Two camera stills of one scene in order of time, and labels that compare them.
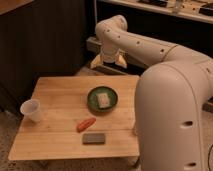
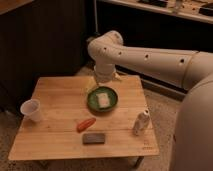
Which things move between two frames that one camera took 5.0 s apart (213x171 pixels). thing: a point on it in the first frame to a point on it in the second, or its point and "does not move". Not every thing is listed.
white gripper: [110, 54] to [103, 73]
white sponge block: [103, 100] does not move
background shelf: [198, 10] does not move
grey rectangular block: [93, 138] does not move
